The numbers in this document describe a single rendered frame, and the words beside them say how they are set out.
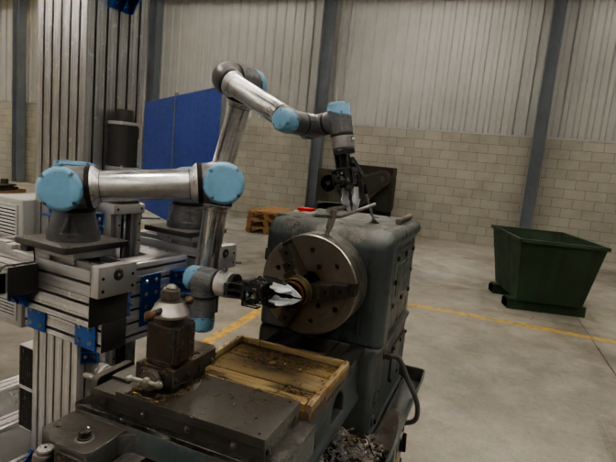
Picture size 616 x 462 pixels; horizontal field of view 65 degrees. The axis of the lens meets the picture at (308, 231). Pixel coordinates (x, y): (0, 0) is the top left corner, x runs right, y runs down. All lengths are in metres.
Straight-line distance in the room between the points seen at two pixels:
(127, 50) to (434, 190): 10.00
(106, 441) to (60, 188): 0.66
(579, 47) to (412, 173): 4.16
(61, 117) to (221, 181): 0.70
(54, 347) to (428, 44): 10.79
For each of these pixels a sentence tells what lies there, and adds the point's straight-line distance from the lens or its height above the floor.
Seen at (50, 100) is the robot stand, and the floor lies 1.58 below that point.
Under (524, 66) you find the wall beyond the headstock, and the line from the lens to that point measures 11.75.
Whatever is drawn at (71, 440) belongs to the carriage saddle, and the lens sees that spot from 1.07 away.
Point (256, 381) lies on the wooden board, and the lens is 1.32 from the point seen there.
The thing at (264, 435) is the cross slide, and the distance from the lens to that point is 0.94.
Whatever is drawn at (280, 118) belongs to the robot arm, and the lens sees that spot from 1.54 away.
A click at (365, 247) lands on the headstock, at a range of 1.60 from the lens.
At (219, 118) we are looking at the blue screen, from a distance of 6.50.
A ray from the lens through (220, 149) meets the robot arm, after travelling 1.96.
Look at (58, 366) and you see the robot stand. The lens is 2.03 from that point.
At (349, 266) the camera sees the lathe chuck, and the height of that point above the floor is 1.16.
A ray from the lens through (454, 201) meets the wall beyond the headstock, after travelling 11.45.
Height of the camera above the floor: 1.46
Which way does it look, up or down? 8 degrees down
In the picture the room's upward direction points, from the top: 5 degrees clockwise
